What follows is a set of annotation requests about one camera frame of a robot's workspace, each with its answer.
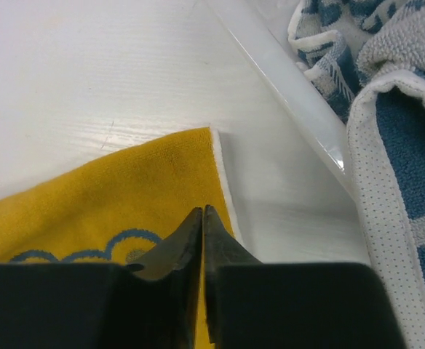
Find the right white plastic basket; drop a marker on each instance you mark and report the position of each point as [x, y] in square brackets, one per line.
[288, 171]

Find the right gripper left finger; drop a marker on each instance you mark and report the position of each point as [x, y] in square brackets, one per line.
[150, 303]

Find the yellow and blue towel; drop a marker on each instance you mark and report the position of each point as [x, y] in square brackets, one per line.
[116, 206]

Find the white and blue printed towel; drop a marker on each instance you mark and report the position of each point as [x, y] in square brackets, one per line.
[367, 60]

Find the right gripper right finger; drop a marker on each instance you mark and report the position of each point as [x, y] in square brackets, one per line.
[252, 304]

